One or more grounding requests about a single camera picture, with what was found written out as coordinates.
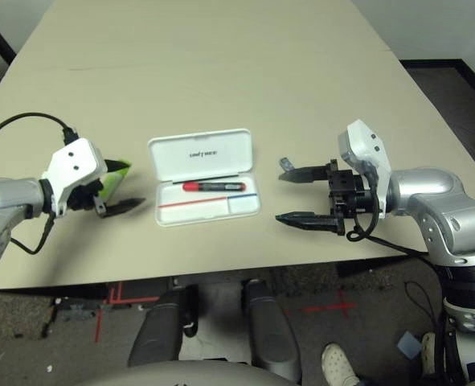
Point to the grey robot torso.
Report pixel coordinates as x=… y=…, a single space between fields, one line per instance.
x=181 y=376

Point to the white plastic pencil case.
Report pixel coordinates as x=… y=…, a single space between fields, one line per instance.
x=201 y=153

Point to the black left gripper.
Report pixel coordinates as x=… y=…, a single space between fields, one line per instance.
x=82 y=197

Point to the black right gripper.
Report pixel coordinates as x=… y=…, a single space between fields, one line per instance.
x=343 y=185

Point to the white clog shoe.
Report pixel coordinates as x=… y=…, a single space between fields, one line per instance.
x=428 y=346
x=337 y=364

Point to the green highlighter pen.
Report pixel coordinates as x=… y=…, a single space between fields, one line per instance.
x=114 y=183

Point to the grey robot left leg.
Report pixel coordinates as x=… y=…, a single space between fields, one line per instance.
x=160 y=329

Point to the grey robot right leg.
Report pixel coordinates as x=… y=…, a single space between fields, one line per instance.
x=271 y=329

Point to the grey robot leg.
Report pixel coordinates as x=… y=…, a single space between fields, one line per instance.
x=160 y=329
x=271 y=329

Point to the small dark printed eraser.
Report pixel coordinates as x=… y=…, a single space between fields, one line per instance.
x=286 y=163

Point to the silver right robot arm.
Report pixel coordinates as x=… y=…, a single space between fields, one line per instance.
x=422 y=185

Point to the blue paper scrap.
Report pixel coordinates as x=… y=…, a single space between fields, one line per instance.
x=409 y=345

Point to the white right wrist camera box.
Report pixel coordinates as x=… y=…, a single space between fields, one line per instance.
x=361 y=140

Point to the black red whiteboard marker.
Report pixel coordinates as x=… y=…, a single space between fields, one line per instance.
x=217 y=186

